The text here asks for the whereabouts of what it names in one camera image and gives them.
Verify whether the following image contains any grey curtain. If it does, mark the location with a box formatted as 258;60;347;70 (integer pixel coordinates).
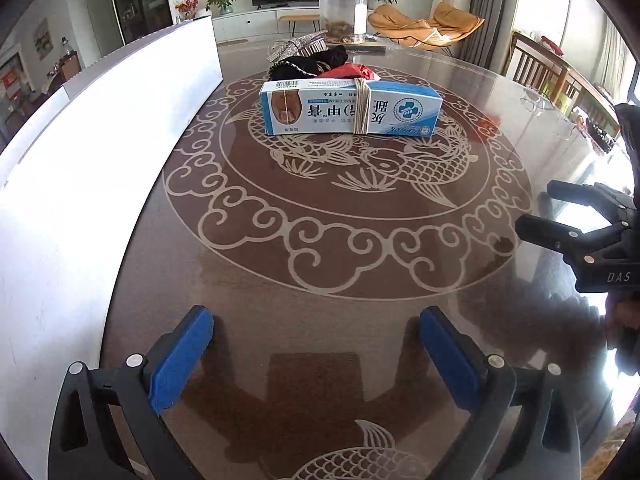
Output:
459;0;518;73

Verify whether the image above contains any wooden chair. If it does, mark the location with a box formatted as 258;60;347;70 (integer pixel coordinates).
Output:
501;32;620;139

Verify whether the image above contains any white tv cabinet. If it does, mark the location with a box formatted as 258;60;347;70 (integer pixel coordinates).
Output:
212;6;320;44

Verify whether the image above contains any person's right hand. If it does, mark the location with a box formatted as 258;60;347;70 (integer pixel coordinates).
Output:
604;292;639;376

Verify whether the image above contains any blue white medicine box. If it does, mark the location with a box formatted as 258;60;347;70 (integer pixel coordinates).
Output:
259;78;442;138

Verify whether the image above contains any green potted plant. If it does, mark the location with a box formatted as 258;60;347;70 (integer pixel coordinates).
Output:
206;0;236;15

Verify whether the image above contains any dining table with chairs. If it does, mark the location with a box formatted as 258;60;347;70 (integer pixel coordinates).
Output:
1;46;84;143

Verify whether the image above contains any wooden bench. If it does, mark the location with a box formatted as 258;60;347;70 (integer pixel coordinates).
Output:
277;13;320;38

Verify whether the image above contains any silver glitter bow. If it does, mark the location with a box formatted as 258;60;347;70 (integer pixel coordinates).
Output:
267;30;328;64

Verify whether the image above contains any orange lounge chair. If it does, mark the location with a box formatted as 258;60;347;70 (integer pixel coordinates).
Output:
368;2;485;51

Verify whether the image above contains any red cloth item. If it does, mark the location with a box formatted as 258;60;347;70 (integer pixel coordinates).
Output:
318;63;381;81

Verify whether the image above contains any red flower vase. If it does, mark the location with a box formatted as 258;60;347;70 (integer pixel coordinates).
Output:
175;0;201;22

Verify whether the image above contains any clear plastic jar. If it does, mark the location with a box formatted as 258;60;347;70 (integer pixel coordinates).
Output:
319;0;369;44

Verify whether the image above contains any large white cardboard box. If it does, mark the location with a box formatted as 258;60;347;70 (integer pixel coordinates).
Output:
1;18;222;479

